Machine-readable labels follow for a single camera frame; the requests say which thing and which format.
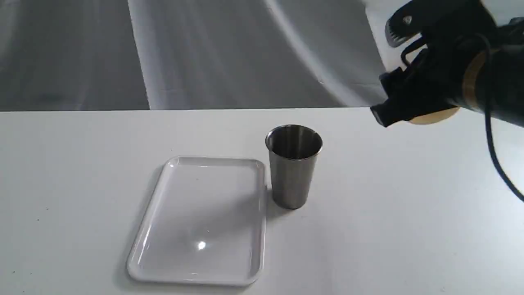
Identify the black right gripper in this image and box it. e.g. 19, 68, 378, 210
370, 0, 497, 127

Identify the translucent plastic squeeze bottle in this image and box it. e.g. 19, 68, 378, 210
409, 107, 460, 125

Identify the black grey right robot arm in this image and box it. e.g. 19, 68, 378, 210
370, 0, 523, 127

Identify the stainless steel cup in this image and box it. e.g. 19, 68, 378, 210
264, 125, 323, 210

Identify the white plastic tray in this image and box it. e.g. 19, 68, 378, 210
126, 156, 267, 287

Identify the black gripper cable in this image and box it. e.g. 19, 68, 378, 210
400, 35, 524, 203

